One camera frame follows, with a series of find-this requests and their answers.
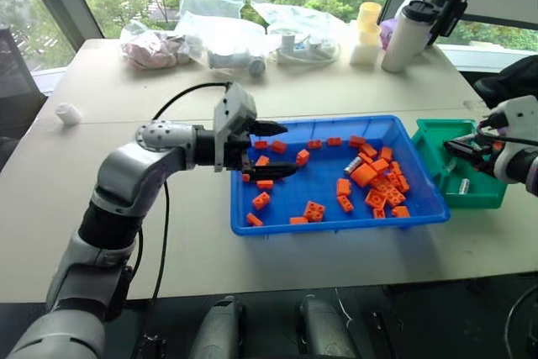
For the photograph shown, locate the black cable under table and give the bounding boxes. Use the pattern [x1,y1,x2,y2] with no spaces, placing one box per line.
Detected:
[503,282,538,359]

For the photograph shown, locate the thin white string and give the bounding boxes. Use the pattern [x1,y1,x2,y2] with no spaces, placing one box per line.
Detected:
[333,287,355,331]

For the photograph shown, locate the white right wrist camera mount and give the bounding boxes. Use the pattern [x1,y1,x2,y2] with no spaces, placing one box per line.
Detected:
[488,94,538,186]

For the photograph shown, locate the dark chair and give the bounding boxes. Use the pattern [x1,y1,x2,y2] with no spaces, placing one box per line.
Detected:
[0,24,48,169]

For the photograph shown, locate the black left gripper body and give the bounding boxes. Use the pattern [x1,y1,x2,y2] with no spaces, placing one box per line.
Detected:
[229,121,258,179]

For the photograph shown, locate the yellow plastic cylinder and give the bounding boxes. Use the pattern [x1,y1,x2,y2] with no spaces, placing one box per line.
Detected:
[357,1,383,35]

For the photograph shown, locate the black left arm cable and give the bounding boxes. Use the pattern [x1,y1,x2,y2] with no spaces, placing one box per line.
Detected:
[133,82,232,359]

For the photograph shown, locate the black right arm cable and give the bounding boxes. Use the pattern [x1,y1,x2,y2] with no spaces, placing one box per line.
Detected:
[477,119,538,148]

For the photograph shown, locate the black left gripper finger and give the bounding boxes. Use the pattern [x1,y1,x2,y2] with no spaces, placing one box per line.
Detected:
[247,161,301,184]
[251,119,289,139]

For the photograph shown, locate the large orange toy brick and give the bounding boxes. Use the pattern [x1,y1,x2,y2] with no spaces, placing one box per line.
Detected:
[350,162,379,187]

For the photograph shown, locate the plastic bag with grey parts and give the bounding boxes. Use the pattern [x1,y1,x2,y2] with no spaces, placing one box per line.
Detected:
[173,11,268,77]

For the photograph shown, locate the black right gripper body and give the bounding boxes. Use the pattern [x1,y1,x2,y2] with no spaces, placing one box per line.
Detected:
[470,135,500,174]

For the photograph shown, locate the plastic bag with white fittings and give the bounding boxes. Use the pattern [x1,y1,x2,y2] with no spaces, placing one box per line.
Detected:
[251,2,342,66]

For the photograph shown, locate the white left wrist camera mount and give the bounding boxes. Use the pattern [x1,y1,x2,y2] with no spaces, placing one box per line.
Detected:
[212,81,259,174]

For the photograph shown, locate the purple plastic item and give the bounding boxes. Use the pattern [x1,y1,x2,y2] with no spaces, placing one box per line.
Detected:
[378,18,398,47]

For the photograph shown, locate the plastic bag with pink contents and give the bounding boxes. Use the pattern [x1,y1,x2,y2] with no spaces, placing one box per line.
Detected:
[119,19,199,71]

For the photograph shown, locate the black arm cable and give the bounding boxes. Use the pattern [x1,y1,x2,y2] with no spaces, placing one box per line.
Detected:
[477,119,538,148]
[133,82,232,359]

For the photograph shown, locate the white tumbler with black lid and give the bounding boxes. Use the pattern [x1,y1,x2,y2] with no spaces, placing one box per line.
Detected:
[380,0,440,74]

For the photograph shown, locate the dark rounded robot part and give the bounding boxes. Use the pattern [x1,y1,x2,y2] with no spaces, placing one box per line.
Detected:
[297,293,359,359]
[187,294,245,359]

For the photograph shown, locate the blue plastic bin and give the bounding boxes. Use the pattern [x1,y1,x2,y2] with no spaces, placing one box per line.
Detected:
[229,114,452,237]

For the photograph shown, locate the green plastic bin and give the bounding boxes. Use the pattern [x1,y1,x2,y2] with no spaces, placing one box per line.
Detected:
[410,118,509,210]

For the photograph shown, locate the small white plastic piece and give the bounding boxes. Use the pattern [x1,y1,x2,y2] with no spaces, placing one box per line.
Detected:
[55,102,83,126]

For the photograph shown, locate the white plastic block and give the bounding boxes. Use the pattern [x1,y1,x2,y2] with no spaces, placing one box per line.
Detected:
[349,30,382,67]

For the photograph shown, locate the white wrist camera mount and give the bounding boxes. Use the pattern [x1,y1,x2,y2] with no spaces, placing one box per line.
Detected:
[488,94,538,186]
[212,81,259,174]

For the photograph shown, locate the black bag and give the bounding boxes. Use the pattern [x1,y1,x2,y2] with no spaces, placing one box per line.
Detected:
[473,55,538,111]

